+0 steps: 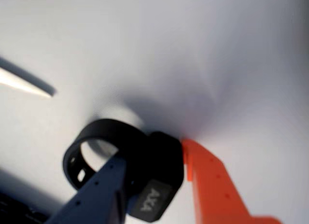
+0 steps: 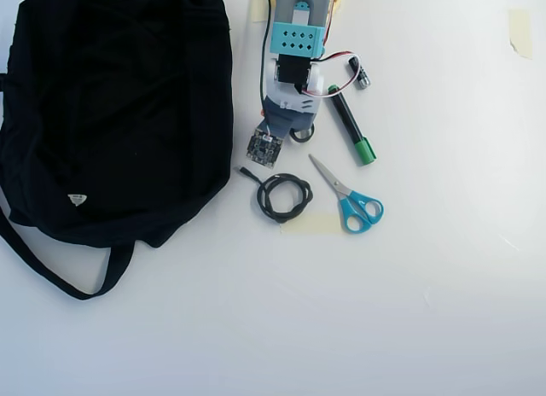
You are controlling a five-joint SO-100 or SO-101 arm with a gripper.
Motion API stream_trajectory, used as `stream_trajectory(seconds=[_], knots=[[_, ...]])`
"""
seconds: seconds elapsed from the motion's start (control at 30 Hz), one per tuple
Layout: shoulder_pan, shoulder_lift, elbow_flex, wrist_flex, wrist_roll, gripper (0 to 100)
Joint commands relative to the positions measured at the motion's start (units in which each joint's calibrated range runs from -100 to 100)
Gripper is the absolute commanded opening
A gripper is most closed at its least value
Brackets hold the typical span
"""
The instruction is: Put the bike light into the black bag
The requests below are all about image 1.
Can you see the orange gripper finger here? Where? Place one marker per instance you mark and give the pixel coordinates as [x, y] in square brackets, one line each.
[212, 192]

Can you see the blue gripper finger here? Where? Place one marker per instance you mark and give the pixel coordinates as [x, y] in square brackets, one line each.
[96, 200]

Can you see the black AXA bike light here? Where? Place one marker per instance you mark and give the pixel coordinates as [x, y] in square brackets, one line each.
[164, 156]

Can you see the black fabric bag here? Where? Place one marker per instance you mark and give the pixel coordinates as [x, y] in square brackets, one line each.
[14, 209]

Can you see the curled masking tape piece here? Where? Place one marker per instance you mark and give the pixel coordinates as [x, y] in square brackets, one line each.
[19, 84]

